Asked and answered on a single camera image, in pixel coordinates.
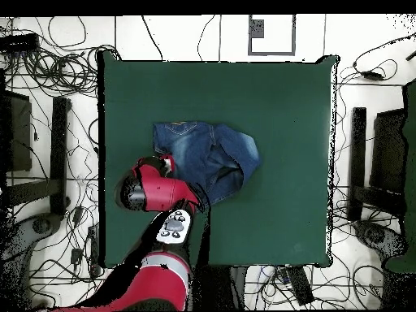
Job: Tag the grey square floor frame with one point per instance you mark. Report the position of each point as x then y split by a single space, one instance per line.
256 29

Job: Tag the black stand base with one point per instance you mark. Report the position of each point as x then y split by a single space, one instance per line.
59 156
357 156

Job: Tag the black power strip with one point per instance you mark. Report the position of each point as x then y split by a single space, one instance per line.
94 250
19 42
300 286

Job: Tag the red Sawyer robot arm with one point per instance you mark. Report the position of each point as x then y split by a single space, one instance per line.
156 191

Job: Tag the black power adapter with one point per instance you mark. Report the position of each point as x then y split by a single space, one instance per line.
372 75
78 214
76 256

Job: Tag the dark green table cloth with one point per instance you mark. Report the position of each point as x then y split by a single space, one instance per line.
276 130

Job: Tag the grey wheeled chair base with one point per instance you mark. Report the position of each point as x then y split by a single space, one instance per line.
377 235
42 226

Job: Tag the dark green spare cloth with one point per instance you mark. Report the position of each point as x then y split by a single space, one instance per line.
410 162

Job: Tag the black box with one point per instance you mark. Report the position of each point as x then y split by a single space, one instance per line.
388 149
19 136

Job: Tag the blue denim jeans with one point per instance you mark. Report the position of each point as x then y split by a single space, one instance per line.
195 146

